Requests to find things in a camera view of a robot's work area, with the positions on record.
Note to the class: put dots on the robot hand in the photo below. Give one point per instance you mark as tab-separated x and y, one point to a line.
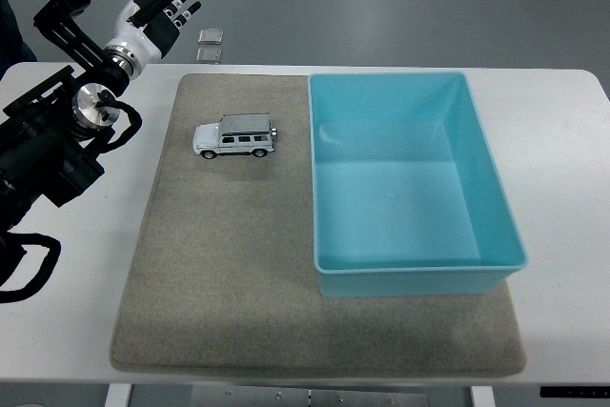
136	34

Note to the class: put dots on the white toy car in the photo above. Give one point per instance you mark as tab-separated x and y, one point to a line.
238	137

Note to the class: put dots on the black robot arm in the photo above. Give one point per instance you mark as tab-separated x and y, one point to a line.
43	140

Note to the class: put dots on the blue plastic box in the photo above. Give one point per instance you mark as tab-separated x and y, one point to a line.
405	207

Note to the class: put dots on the metal floor socket cover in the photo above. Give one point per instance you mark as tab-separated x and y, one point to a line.
209	54
211	35

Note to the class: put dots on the person's leg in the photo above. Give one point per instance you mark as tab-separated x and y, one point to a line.
12	35

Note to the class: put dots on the beige felt mat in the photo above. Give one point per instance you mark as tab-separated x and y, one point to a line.
224	245

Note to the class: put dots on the white table leg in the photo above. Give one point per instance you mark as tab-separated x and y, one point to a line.
117	396
482	397

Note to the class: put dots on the grey metal plate with screws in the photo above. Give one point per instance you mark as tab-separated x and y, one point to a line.
310	397

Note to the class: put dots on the black table control panel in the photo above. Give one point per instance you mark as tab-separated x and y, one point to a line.
574	392

